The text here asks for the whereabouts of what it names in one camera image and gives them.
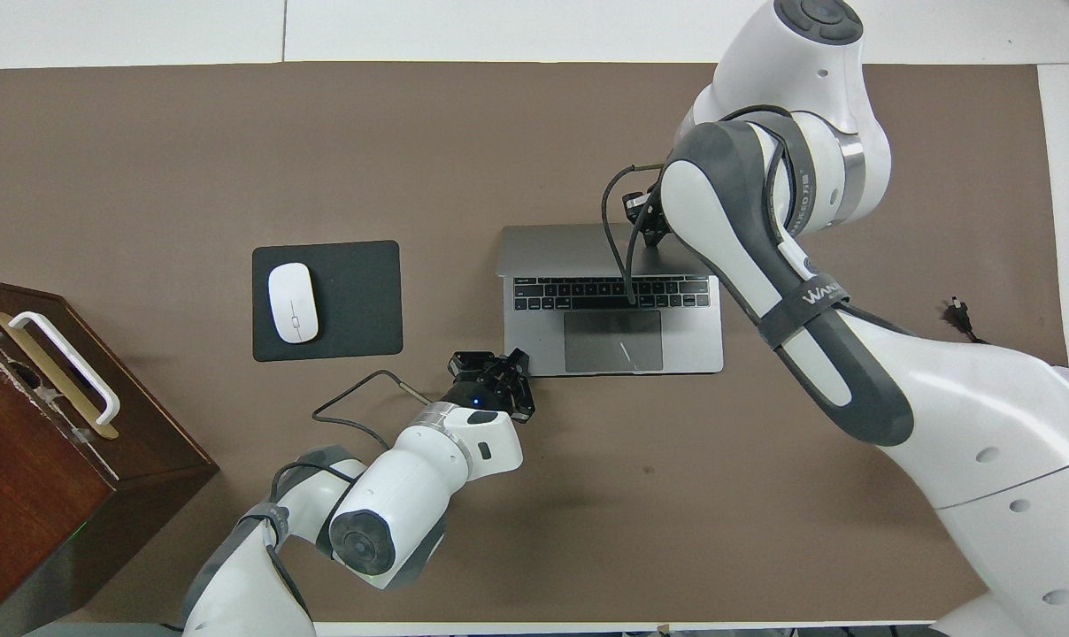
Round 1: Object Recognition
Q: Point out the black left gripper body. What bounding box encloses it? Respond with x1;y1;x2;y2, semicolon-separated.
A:
442;376;513;415

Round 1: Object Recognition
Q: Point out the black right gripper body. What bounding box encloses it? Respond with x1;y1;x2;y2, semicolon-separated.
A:
625;188;664;224

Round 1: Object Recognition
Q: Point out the silver laptop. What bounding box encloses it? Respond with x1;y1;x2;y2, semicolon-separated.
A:
497;224;725;377

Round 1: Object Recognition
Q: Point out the black mouse pad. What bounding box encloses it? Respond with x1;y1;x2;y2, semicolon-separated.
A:
251;240;404;363

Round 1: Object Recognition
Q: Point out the white computer mouse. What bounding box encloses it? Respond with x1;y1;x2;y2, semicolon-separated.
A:
267;263;319;344

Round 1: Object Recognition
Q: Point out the brown table mat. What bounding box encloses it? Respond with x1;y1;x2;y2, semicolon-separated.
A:
0;62;1069;625

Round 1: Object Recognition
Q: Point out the dark brown wooden box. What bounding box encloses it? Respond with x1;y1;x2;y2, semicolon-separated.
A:
0;276;220;637

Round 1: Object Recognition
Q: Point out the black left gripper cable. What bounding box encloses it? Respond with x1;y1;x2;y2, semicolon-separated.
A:
311;369;429;452

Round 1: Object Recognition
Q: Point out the black lamp power cable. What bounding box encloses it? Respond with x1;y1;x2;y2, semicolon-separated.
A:
944;298;987;344

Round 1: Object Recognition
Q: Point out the white box handle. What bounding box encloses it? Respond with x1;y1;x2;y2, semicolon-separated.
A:
8;311;121;426

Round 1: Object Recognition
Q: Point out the brass handle plate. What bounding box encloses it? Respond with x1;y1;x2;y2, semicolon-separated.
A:
0;311;119;441

